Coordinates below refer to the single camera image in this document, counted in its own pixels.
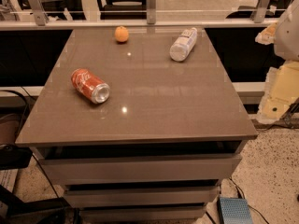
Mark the black office chair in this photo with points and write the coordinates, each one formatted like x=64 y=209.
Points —
x=122 y=9

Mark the red coke can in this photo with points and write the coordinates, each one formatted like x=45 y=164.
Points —
x=89 y=85

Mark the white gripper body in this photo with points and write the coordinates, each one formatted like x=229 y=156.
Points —
x=288 y=34

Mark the blue perforated box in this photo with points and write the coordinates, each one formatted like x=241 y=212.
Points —
x=234 y=211

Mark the grey drawer cabinet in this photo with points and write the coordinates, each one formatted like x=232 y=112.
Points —
x=158 y=147

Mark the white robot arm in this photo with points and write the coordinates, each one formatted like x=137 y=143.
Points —
x=286 y=44

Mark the black device on left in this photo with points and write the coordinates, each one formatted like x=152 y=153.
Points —
x=13 y=157

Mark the orange fruit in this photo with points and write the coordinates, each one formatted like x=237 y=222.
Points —
x=121 y=34

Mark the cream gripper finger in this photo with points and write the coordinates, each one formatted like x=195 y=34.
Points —
x=267 y=35
x=270 y=110

